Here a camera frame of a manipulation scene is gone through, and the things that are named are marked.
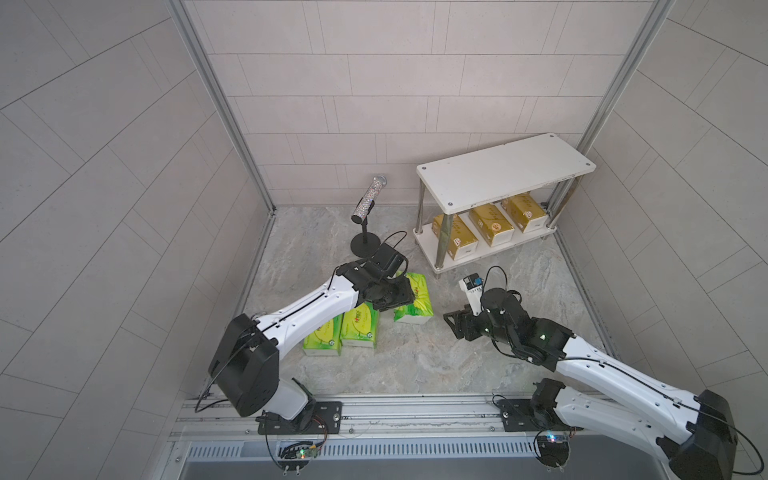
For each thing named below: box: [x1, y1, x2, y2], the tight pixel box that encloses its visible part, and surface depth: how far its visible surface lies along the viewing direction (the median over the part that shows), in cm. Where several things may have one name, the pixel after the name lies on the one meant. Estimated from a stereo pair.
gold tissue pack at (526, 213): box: [501, 192, 549, 234], surface depth 103 cm
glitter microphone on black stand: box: [351, 174, 387, 258], surface depth 98 cm
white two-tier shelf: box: [413, 133, 597, 276], surface depth 87 cm
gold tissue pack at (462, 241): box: [431, 214, 479, 261], surface depth 93 cm
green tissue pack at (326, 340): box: [302, 313, 344, 357], surface depth 80 cm
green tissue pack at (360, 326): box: [340, 301, 379, 349], surface depth 82 cm
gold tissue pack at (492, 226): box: [468, 203, 515, 248], surface depth 98 cm
